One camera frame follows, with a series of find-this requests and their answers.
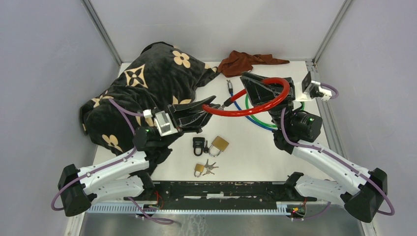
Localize small padlock keys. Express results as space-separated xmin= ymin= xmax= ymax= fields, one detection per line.
xmin=203 ymin=160 xmax=218 ymax=176

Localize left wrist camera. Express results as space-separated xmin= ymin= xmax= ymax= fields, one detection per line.
xmin=153 ymin=111 xmax=178 ymax=137

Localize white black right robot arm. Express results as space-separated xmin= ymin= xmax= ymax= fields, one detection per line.
xmin=268 ymin=73 xmax=388 ymax=223

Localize black padlock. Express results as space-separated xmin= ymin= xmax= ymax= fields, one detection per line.
xmin=192 ymin=137 xmax=206 ymax=156

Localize blue cable lock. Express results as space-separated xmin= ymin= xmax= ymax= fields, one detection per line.
xmin=226 ymin=80 xmax=274 ymax=131

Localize black floral patterned blanket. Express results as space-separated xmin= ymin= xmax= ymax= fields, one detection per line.
xmin=79 ymin=42 xmax=218 ymax=155

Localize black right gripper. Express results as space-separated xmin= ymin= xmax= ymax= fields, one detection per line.
xmin=240 ymin=72 xmax=296 ymax=131

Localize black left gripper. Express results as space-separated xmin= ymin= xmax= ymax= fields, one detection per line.
xmin=160 ymin=96 xmax=220 ymax=148

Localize white slotted cable duct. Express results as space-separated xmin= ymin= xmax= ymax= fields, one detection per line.
xmin=86 ymin=203 xmax=291 ymax=216

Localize green cable lock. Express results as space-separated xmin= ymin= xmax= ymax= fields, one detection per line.
xmin=245 ymin=95 xmax=305 ymax=130

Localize red cable lock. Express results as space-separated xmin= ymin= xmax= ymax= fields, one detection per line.
xmin=202 ymin=76 xmax=291 ymax=117

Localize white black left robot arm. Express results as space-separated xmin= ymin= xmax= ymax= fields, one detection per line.
xmin=51 ymin=95 xmax=220 ymax=217

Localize brown crumpled cloth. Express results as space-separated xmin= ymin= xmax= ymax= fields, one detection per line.
xmin=217 ymin=51 xmax=290 ymax=78

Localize small brass padlock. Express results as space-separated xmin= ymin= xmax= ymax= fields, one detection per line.
xmin=194 ymin=163 xmax=205 ymax=177

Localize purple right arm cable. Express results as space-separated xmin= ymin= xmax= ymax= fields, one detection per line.
xmin=280 ymin=83 xmax=395 ymax=220

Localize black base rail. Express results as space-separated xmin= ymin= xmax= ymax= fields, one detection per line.
xmin=137 ymin=181 xmax=317 ymax=210

